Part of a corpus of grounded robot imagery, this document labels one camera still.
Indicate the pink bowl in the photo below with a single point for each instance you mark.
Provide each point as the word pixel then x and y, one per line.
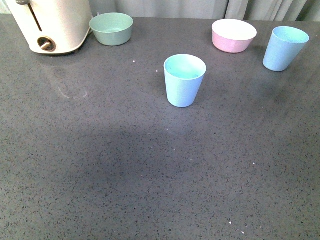
pixel 232 35

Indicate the blue cup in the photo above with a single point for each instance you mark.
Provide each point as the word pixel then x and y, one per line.
pixel 284 45
pixel 183 75

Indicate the cream toaster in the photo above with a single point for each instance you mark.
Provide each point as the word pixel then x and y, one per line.
pixel 52 26

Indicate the green bowl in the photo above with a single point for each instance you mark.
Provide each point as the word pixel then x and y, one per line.
pixel 112 29

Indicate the grey curtain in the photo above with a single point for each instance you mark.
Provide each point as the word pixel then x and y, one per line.
pixel 253 10

